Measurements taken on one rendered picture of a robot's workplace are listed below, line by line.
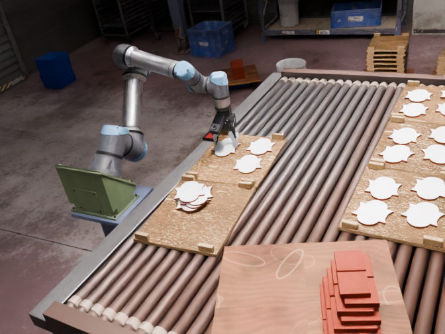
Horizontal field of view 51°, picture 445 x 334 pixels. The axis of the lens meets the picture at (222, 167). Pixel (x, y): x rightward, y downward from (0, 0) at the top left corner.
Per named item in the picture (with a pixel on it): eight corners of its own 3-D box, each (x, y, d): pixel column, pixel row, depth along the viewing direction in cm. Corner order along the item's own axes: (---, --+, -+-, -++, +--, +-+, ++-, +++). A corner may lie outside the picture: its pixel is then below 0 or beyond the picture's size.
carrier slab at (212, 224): (133, 242, 178) (132, 238, 177) (182, 181, 208) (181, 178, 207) (216, 258, 163) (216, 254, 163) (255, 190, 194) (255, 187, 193)
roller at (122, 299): (97, 328, 151) (93, 318, 148) (304, 84, 289) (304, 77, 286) (108, 333, 148) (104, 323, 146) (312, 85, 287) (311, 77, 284)
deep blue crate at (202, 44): (190, 56, 639) (185, 30, 620) (206, 46, 667) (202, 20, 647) (221, 59, 614) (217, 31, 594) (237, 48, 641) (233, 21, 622)
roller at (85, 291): (64, 315, 158) (59, 305, 155) (281, 83, 296) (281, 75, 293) (75, 319, 156) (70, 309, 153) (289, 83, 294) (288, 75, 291)
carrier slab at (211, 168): (184, 180, 209) (183, 177, 208) (221, 135, 239) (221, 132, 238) (257, 190, 194) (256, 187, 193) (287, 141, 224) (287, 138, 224)
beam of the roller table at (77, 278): (34, 325, 158) (27, 313, 155) (273, 81, 306) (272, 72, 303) (51, 333, 154) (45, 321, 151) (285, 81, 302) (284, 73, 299)
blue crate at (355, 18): (330, 28, 607) (330, 12, 595) (333, 19, 640) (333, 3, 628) (381, 26, 586) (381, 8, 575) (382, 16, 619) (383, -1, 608)
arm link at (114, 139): (90, 149, 204) (97, 119, 206) (108, 156, 216) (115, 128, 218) (112, 152, 199) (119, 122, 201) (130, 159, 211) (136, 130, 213)
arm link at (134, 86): (108, 157, 214) (116, 48, 226) (127, 164, 228) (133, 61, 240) (131, 155, 210) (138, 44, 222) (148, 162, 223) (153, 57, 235)
